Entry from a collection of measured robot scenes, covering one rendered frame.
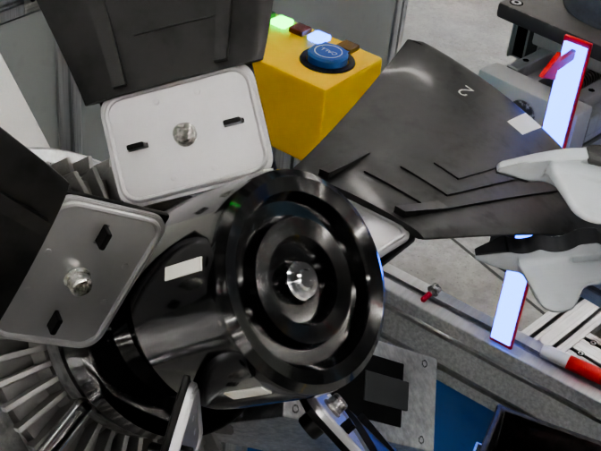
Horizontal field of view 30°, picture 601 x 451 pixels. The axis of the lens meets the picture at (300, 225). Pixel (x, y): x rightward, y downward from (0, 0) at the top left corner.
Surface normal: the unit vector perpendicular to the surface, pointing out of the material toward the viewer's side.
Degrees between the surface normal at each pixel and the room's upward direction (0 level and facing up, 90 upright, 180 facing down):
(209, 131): 53
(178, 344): 88
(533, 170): 96
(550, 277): 16
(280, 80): 90
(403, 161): 8
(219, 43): 45
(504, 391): 90
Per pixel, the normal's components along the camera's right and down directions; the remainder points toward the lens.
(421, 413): 0.66, -0.21
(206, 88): -0.12, -0.04
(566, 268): -0.14, -0.70
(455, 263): 0.09, -0.81
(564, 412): -0.61, 0.42
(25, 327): 0.43, 0.60
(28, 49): 0.79, 0.41
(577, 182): 0.32, -0.71
